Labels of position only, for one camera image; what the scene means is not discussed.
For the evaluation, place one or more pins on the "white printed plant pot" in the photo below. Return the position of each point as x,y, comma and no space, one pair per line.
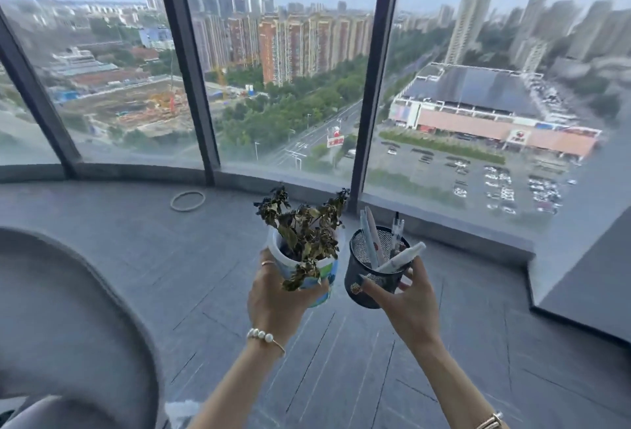
325,278

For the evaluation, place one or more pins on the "person's right hand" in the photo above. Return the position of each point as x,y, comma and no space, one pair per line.
411,313

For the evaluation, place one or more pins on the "gold wrist bangle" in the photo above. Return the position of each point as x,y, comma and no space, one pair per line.
490,420

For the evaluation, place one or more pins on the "person's left thumb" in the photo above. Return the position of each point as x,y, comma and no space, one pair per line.
318,290

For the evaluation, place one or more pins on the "clear pen with black cap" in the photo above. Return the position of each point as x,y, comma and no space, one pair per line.
397,234

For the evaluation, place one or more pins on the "person's left hand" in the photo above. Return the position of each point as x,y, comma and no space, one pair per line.
276,305

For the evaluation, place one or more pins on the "wilted dark-leaved plant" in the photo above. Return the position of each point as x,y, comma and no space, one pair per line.
300,226

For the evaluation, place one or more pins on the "grey pen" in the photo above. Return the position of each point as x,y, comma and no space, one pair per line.
366,236
373,231

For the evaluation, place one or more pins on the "person's right thumb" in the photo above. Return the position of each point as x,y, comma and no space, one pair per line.
378,289

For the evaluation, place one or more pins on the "grey upholstered chair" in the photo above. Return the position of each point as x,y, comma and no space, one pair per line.
64,325

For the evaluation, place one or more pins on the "black mesh pen holder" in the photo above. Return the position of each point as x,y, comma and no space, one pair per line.
360,281

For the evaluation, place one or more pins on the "person's left forearm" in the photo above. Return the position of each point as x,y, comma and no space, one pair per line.
239,384

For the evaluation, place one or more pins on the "white marker pen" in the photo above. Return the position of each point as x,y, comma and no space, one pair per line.
402,257

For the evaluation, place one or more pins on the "dark window frame post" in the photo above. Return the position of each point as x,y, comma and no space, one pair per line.
372,83
37,93
190,69

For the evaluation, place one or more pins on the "person's right forearm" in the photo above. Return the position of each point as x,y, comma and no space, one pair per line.
458,384

